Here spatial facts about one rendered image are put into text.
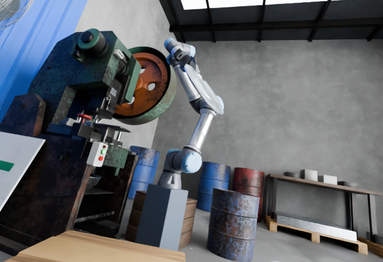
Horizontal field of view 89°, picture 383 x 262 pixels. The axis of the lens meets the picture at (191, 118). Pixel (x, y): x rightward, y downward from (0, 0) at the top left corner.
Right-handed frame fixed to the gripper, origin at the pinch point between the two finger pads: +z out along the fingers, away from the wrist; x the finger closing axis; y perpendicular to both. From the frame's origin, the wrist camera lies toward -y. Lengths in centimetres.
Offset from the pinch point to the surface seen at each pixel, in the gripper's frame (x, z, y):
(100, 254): 44, 56, -37
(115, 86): 55, -66, 18
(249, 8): -187, -274, 257
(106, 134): 76, -30, 16
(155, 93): 41, -69, 57
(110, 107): 66, -50, 18
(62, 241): 51, 49, -40
